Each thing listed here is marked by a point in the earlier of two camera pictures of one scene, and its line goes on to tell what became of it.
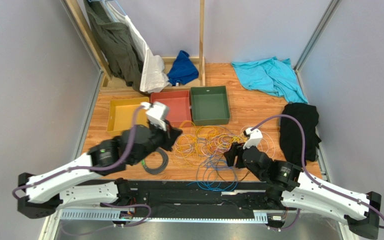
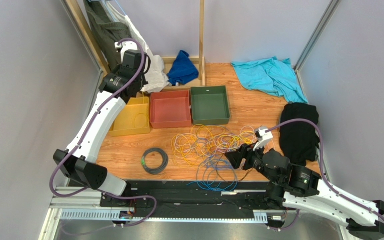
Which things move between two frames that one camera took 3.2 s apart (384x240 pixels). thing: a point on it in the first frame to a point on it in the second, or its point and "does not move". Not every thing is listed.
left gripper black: [169, 135] to [144, 82]
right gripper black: [235, 154] does not move
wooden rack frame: [109, 82] does not move
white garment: [153, 78] does not move
